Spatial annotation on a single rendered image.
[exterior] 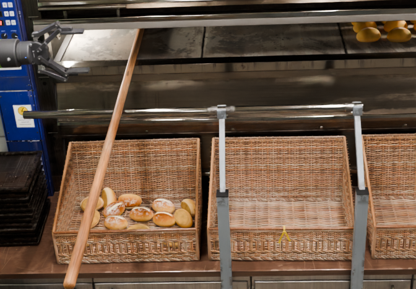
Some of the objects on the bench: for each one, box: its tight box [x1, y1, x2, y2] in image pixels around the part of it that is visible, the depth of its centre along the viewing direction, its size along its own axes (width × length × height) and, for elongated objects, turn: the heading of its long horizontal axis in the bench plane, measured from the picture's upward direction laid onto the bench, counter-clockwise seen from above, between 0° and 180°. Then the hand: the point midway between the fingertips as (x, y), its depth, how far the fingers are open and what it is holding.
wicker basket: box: [51, 137, 203, 264], centre depth 311 cm, size 49×56×28 cm
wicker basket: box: [206, 135, 355, 261], centre depth 307 cm, size 49×56×28 cm
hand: (83, 51), depth 248 cm, fingers open, 13 cm apart
